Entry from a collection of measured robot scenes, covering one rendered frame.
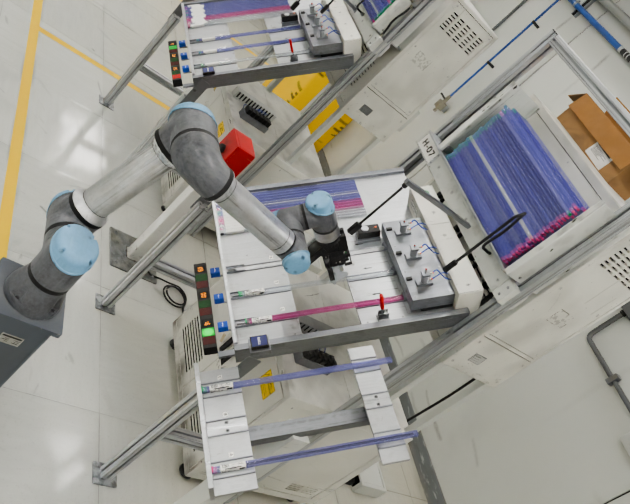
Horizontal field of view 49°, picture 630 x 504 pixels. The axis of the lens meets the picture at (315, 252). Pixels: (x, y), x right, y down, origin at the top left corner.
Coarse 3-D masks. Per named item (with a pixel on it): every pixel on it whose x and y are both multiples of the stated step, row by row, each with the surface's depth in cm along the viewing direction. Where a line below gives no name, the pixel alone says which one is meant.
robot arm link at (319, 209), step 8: (312, 192) 190; (320, 192) 190; (312, 200) 188; (320, 200) 187; (328, 200) 187; (304, 208) 189; (312, 208) 187; (320, 208) 186; (328, 208) 188; (312, 216) 189; (320, 216) 188; (328, 216) 189; (312, 224) 190; (320, 224) 191; (328, 224) 191; (336, 224) 194; (320, 232) 193; (328, 232) 193
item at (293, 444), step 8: (288, 440) 175; (296, 440) 175; (304, 440) 176; (256, 448) 182; (264, 448) 180; (272, 448) 178; (280, 448) 176; (288, 448) 177; (296, 448) 178; (256, 456) 181; (264, 456) 179; (272, 464) 181; (256, 472) 183; (264, 472) 184; (200, 488) 192; (184, 496) 196; (192, 496) 193; (200, 496) 191; (208, 496) 188; (224, 496) 189; (232, 496) 190
